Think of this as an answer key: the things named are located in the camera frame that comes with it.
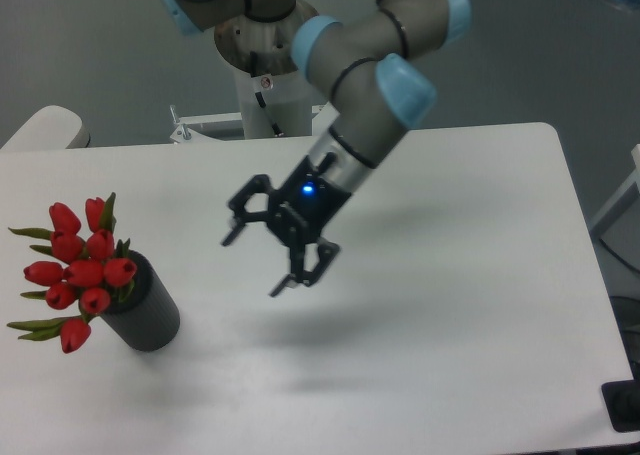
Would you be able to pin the white table leg frame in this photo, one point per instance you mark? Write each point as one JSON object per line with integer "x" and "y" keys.
{"x": 618, "y": 203}

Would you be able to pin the white chair back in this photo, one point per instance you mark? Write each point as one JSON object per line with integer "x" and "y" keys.
{"x": 51, "y": 128}

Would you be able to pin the dark grey ribbed vase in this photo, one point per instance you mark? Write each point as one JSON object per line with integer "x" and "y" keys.
{"x": 148, "y": 319}

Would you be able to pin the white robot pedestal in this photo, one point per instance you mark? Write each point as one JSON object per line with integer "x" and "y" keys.
{"x": 274, "y": 97}

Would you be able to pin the black device at table edge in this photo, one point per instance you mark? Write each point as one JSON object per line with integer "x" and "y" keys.
{"x": 622, "y": 403}

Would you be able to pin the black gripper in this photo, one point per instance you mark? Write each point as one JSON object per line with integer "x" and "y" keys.
{"x": 305, "y": 210}

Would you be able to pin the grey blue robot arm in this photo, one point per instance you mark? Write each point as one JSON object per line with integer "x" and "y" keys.
{"x": 365, "y": 72}

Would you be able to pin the red tulip bouquet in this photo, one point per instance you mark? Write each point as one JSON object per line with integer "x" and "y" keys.
{"x": 86, "y": 267}

